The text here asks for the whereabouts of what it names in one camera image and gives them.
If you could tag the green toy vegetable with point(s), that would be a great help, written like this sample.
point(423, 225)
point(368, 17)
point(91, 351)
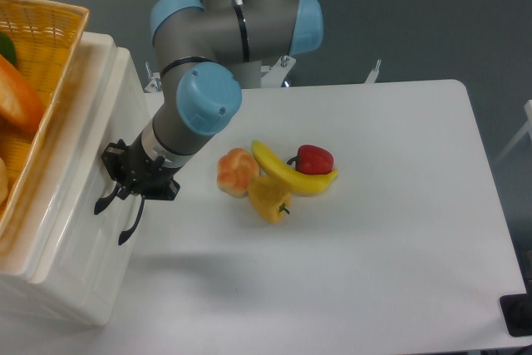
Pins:
point(7, 49)

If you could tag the white drawer cabinet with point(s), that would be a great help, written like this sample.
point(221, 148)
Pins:
point(86, 81)

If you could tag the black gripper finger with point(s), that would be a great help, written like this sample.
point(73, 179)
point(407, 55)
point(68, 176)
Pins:
point(123, 191)
point(113, 160)

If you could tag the yellow banana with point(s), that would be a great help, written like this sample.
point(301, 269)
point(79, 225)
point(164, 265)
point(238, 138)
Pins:
point(295, 181)

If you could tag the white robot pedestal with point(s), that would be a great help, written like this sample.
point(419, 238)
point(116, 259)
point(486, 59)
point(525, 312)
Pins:
point(255, 74)

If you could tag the black device at edge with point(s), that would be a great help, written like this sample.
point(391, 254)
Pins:
point(516, 309)

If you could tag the white frame at right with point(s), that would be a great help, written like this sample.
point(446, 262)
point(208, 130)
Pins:
point(518, 136)

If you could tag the yellow bell pepper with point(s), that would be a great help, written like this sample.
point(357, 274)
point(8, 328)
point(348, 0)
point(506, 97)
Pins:
point(270, 198)

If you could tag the yellow wicker basket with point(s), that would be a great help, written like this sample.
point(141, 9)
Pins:
point(45, 35)

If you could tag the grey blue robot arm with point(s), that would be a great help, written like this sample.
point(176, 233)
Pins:
point(196, 45)

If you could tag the red bell pepper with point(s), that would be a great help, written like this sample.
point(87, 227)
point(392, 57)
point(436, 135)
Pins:
point(312, 160)

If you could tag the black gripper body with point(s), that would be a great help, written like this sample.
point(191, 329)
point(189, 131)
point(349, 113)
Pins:
point(156, 179)

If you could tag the orange bread roll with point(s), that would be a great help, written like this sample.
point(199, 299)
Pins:
point(235, 171)

